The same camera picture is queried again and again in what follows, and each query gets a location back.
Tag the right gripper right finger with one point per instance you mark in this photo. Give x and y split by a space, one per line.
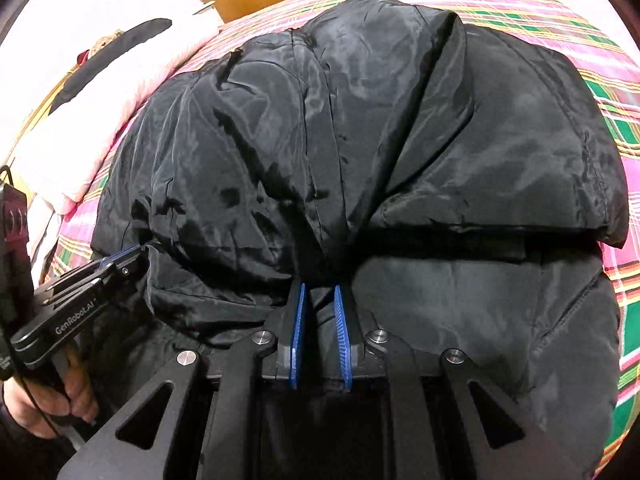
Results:
348 334

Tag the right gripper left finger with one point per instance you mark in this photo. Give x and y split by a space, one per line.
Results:
290 339

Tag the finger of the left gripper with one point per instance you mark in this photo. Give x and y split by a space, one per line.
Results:
121 256

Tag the black puffer jacket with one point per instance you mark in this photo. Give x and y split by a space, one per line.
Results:
460 182

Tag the person left hand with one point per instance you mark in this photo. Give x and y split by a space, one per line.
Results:
28 402

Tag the white folded duvet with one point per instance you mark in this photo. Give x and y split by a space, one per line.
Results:
59 158

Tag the black pillow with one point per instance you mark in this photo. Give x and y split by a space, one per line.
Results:
107 54

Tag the teddy bear with santa hat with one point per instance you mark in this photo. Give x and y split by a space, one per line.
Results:
101 43

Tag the pink plaid bed sheet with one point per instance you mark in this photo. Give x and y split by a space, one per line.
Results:
613 79

